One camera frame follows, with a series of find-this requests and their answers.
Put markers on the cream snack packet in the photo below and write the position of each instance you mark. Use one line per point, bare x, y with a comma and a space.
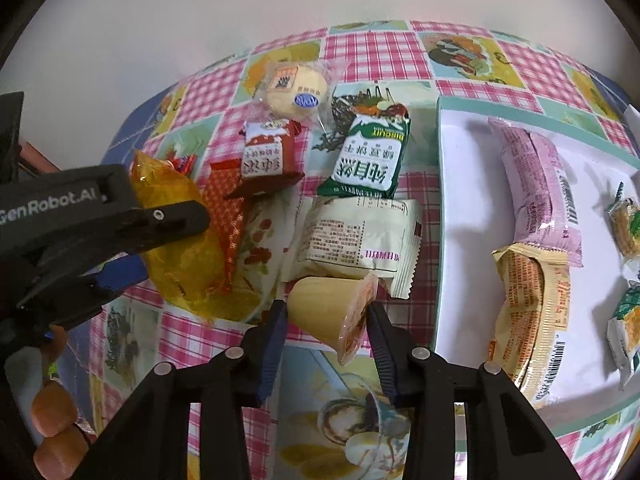
352, 237

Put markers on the small green yellow packet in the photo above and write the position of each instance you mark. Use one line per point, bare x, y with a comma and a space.
623, 218

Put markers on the red white biscuit packet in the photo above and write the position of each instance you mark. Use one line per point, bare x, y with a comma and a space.
268, 162

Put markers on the left hand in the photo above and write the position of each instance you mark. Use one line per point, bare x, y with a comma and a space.
64, 445

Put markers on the pink snack packet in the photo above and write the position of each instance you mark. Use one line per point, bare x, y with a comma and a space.
543, 203

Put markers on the round pastry in clear wrapper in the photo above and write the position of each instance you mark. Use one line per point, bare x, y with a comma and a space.
300, 91

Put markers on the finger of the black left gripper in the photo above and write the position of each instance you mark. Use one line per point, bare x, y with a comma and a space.
139, 230
70, 301

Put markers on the small red candy packet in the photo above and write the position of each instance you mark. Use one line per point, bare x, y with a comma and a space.
183, 164

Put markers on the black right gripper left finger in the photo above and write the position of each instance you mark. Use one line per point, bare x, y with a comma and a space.
148, 436

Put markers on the green white biscuit packet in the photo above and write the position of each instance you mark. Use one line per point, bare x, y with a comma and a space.
370, 158

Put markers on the white tray with green rim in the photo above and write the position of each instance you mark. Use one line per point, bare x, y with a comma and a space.
477, 218

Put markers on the pink checkered picture tablecloth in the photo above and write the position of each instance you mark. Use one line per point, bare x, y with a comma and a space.
394, 68

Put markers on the yellow jelly cup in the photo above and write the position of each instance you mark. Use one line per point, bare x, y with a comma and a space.
333, 310

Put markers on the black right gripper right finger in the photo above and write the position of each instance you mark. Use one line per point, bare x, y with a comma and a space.
505, 437

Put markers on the white green snack packet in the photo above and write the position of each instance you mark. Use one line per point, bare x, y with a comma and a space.
623, 334

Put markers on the yellow bread bag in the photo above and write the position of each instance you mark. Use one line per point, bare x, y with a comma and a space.
188, 273

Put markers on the red patterned snack packet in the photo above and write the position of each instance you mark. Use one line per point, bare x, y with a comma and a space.
227, 212

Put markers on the yellow snack packet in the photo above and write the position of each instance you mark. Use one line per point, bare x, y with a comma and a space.
530, 330

